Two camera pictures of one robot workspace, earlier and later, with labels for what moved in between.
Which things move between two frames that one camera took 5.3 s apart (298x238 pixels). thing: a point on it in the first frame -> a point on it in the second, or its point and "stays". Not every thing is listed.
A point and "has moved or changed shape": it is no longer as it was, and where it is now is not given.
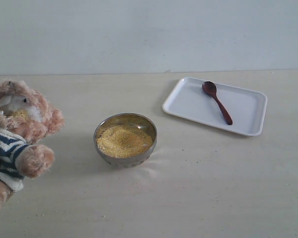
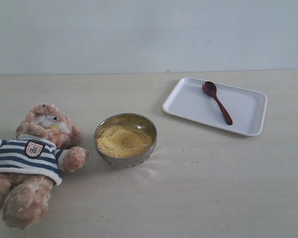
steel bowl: [125, 140] stays
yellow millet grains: [121, 141] stays
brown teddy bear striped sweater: [20, 118] has moved or changed shape
